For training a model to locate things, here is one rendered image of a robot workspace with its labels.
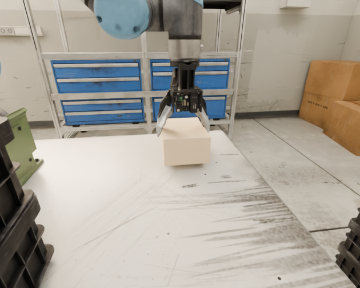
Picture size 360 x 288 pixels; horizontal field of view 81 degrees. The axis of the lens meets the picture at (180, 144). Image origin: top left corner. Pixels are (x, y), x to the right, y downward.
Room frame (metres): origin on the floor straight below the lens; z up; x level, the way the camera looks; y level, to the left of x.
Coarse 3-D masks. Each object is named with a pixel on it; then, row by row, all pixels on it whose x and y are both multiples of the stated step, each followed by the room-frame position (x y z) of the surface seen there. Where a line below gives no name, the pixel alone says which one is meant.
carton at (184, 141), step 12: (168, 120) 0.62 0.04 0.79; (180, 120) 0.62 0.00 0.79; (192, 120) 0.62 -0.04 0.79; (168, 132) 0.52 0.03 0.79; (180, 132) 0.52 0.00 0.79; (192, 132) 0.52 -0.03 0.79; (204, 132) 0.52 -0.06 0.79; (168, 144) 0.47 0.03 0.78; (180, 144) 0.48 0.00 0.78; (192, 144) 0.48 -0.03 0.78; (204, 144) 0.49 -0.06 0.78; (168, 156) 0.47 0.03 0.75; (180, 156) 0.48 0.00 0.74; (192, 156) 0.48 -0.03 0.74; (204, 156) 0.49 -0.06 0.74
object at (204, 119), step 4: (200, 104) 0.56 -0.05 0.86; (200, 112) 0.53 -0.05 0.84; (204, 112) 0.56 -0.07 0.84; (200, 116) 0.56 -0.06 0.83; (204, 116) 0.53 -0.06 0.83; (200, 120) 0.56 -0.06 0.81; (204, 120) 0.55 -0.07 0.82; (208, 120) 0.56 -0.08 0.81; (204, 124) 0.56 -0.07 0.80; (208, 124) 0.51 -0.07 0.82; (208, 128) 0.56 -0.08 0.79; (208, 132) 0.56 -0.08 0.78
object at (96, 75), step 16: (64, 64) 1.84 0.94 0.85; (80, 64) 1.85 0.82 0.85; (96, 64) 1.87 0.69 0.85; (112, 64) 1.89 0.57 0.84; (128, 64) 1.91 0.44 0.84; (64, 80) 1.84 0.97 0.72; (80, 80) 1.85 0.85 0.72; (96, 80) 1.87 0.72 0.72; (112, 80) 1.89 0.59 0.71; (128, 80) 1.91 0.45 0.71; (64, 112) 1.84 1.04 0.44; (80, 112) 1.85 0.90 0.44; (96, 112) 1.86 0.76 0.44; (112, 112) 1.88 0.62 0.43; (128, 112) 1.90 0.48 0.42
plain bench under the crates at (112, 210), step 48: (48, 144) 0.64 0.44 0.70; (96, 144) 0.64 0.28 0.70; (144, 144) 0.64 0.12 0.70; (48, 192) 0.39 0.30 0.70; (96, 192) 0.39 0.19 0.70; (144, 192) 0.39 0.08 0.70; (192, 192) 0.39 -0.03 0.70; (240, 192) 0.39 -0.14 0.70; (48, 240) 0.26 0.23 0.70; (96, 240) 0.26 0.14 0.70; (144, 240) 0.26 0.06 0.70; (192, 240) 0.26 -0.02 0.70; (240, 240) 0.26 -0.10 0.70; (288, 240) 0.26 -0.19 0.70
